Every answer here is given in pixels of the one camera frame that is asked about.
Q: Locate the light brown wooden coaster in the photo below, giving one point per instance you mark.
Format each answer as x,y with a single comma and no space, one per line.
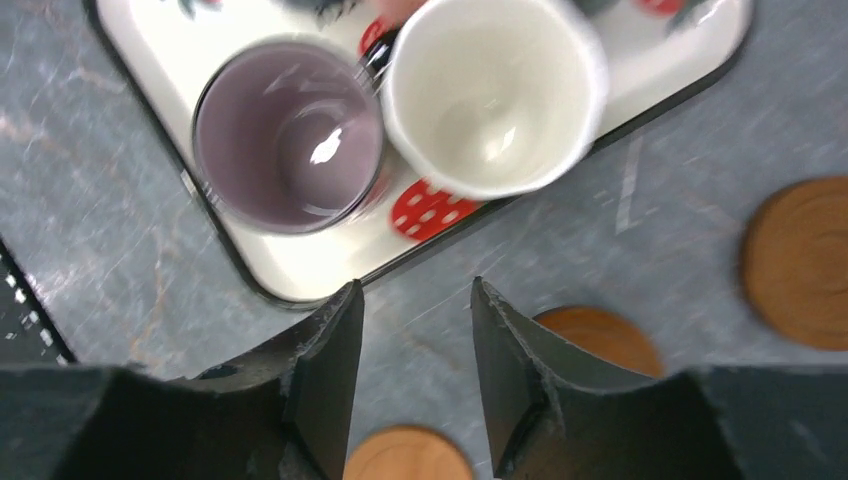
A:
407,452

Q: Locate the light green cup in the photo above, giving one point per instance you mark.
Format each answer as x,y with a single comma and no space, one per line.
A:
491,99

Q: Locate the purple glass mug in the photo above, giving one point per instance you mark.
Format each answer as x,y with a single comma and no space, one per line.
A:
288,137

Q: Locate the dark brown wooden coaster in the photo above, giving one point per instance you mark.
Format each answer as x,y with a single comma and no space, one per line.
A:
606,335
793,262

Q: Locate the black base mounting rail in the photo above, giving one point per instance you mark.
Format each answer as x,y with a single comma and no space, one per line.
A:
27,332

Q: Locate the strawberry pattern white tray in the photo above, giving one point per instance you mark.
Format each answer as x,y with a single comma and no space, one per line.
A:
660,54

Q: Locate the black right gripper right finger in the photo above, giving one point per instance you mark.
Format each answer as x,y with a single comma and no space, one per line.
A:
555,411

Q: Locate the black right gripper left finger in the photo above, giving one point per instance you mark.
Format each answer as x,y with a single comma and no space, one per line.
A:
281,410

